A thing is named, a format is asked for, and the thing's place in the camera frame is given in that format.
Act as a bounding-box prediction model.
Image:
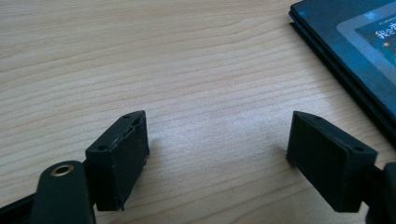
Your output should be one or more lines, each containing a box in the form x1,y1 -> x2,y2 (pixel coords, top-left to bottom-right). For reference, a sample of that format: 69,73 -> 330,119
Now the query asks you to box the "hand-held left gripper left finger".
84,109 -> 150,212

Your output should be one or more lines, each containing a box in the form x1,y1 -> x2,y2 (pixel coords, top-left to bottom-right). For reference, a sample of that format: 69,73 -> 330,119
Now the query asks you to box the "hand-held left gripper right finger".
286,110 -> 379,214

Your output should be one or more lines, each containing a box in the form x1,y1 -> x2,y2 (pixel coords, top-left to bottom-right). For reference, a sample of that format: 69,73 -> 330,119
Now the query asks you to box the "dark blue picture book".
288,0 -> 396,146

